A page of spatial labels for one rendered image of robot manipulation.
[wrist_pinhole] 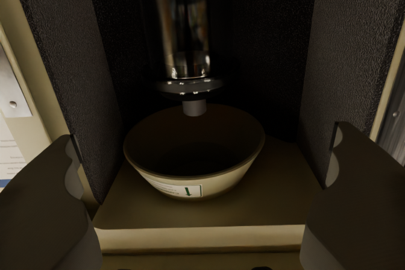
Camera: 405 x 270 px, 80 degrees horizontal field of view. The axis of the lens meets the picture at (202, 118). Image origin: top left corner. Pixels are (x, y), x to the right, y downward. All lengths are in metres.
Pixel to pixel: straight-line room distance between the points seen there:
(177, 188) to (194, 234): 0.05
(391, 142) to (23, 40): 0.30
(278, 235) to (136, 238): 0.15
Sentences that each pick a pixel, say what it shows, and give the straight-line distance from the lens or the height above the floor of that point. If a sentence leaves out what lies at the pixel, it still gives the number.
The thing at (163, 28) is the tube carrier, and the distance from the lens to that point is 0.22.
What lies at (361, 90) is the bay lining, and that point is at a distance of 0.23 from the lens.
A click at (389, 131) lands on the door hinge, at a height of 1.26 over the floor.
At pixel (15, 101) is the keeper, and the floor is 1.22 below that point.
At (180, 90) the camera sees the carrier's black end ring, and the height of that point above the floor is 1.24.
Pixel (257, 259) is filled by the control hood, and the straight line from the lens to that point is 0.30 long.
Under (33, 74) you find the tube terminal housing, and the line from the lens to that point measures 0.25.
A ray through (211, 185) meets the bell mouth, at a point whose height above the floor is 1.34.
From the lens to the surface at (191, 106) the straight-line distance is 0.27.
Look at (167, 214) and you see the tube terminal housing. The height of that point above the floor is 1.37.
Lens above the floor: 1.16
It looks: 28 degrees up
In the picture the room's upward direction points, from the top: 176 degrees clockwise
